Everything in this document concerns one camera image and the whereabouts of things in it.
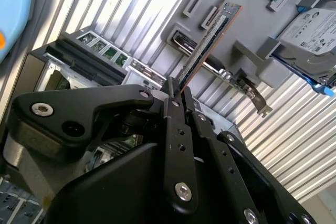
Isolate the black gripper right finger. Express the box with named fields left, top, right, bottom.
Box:
left=182, top=87, right=319, bottom=224

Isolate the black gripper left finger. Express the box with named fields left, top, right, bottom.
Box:
left=7, top=76, right=199, bottom=214

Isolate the dark RAM memory stick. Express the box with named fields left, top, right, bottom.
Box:
left=177, top=0, right=244, bottom=95

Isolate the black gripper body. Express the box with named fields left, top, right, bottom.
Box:
left=43, top=141, right=263, bottom=224

